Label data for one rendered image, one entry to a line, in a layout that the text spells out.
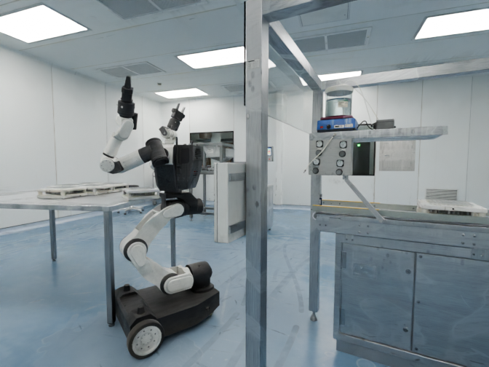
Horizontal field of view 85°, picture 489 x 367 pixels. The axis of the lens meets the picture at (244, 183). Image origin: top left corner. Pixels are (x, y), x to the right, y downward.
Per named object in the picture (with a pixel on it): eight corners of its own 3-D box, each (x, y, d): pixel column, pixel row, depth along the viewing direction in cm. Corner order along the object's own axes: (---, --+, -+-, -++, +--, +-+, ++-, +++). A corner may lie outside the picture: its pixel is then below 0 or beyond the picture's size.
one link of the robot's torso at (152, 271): (176, 274, 199) (132, 230, 179) (187, 283, 183) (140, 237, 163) (160, 291, 192) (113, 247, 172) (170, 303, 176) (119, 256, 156)
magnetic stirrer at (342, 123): (315, 133, 148) (316, 116, 148) (323, 137, 167) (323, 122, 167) (354, 131, 139) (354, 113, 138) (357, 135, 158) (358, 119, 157)
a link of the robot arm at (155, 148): (148, 169, 162) (169, 159, 162) (142, 163, 153) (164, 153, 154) (142, 153, 165) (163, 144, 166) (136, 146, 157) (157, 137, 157)
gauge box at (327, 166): (308, 175, 148) (308, 138, 147) (312, 174, 158) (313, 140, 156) (350, 175, 138) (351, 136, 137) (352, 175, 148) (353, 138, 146)
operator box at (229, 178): (213, 242, 88) (213, 162, 86) (238, 231, 103) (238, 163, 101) (229, 245, 85) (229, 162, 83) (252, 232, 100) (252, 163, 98)
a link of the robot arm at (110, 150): (113, 135, 160) (100, 163, 162) (108, 135, 150) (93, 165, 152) (131, 143, 163) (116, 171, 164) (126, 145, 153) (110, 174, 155)
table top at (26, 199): (-81, 206, 193) (-82, 201, 192) (50, 191, 301) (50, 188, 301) (109, 211, 170) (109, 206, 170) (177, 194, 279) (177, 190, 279)
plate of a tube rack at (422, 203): (421, 209, 130) (421, 204, 129) (416, 202, 151) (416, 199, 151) (487, 213, 118) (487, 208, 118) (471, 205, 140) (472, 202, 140)
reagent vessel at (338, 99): (321, 117, 150) (322, 83, 149) (327, 121, 163) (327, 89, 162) (351, 115, 143) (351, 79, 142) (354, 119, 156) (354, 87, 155)
